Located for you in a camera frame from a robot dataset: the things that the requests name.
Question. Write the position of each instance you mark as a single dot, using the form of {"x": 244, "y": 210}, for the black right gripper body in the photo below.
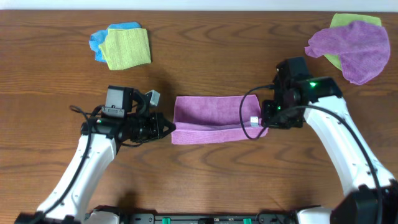
{"x": 275, "y": 114}

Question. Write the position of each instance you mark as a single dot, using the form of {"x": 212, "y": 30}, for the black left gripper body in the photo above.
{"x": 145, "y": 127}

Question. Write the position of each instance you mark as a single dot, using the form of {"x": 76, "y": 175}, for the pink purple microfiber cloth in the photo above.
{"x": 215, "y": 119}

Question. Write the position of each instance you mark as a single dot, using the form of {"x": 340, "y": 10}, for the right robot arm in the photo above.
{"x": 370, "y": 190}

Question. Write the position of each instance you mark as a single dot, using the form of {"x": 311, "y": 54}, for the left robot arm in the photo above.
{"x": 69, "y": 200}

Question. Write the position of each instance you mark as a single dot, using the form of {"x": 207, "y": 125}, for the folded green cloth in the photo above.
{"x": 126, "y": 48}

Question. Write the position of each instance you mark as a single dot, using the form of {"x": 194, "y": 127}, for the dark purple crumpled cloth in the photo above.
{"x": 362, "y": 48}

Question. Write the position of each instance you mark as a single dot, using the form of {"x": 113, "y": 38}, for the blue cloth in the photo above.
{"x": 99, "y": 37}

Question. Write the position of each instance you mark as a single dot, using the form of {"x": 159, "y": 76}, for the light green cloth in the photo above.
{"x": 340, "y": 20}

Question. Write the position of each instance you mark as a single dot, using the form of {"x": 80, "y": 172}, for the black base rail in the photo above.
{"x": 199, "y": 219}

